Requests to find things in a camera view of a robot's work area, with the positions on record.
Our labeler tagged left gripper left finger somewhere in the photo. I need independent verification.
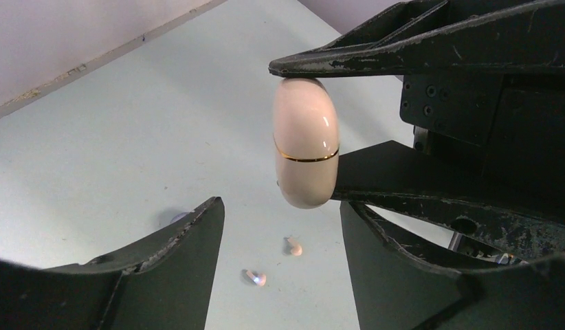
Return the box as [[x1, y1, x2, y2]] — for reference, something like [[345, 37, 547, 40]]
[[0, 197, 225, 329]]

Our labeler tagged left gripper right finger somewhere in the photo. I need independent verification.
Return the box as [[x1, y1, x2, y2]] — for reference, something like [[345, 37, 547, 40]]
[[340, 202, 565, 329]]

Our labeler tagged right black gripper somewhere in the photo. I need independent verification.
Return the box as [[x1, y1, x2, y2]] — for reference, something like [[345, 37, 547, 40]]
[[269, 1, 565, 255]]

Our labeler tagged beige earbud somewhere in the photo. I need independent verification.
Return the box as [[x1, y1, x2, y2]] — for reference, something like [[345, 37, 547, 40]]
[[244, 269, 267, 287], [285, 236, 303, 256]]

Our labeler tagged beige earbud charging case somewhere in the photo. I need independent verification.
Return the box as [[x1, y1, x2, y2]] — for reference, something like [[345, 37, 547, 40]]
[[273, 78, 340, 209]]

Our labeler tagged purple earbud charging case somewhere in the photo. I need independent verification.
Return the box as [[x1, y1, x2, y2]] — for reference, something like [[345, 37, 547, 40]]
[[169, 212, 189, 224]]

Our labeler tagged beige earbud under purple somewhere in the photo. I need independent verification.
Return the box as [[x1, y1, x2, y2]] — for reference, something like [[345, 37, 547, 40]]
[[244, 269, 267, 287]]

